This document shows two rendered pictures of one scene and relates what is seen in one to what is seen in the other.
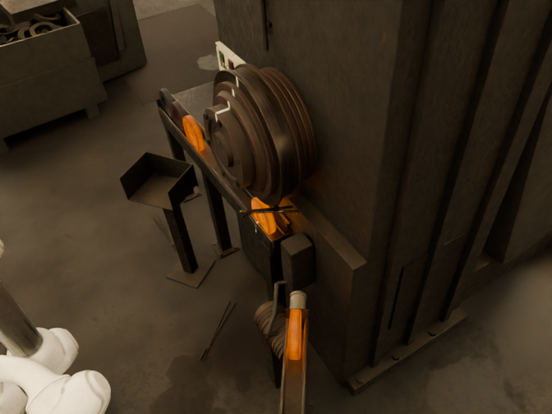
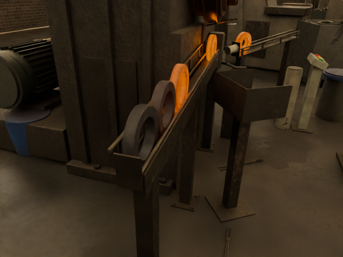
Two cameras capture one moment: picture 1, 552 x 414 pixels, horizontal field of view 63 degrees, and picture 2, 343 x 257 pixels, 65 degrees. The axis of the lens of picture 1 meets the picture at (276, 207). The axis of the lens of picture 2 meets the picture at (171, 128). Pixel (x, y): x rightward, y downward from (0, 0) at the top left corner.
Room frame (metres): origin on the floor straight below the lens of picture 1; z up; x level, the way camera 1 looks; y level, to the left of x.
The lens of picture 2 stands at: (2.62, 1.06, 1.03)
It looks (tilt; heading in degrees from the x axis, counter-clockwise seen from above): 27 degrees down; 224
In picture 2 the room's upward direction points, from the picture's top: 1 degrees clockwise
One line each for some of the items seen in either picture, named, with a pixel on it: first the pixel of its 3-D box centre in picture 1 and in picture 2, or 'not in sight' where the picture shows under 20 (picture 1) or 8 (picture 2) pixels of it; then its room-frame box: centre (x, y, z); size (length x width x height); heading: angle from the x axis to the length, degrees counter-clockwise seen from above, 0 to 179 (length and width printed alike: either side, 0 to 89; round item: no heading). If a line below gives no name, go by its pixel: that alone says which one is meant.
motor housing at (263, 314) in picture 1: (282, 356); (230, 104); (0.88, 0.02, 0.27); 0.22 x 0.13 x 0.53; 27
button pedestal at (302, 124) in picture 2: not in sight; (310, 94); (0.30, 0.40, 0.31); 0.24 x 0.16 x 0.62; 27
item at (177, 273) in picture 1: (173, 224); (239, 151); (1.59, 0.52, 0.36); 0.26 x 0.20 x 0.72; 62
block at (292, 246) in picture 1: (298, 263); (215, 50); (1.03, -0.07, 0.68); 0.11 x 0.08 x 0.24; 117
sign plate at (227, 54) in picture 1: (235, 76); not in sight; (1.59, 0.11, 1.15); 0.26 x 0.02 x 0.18; 27
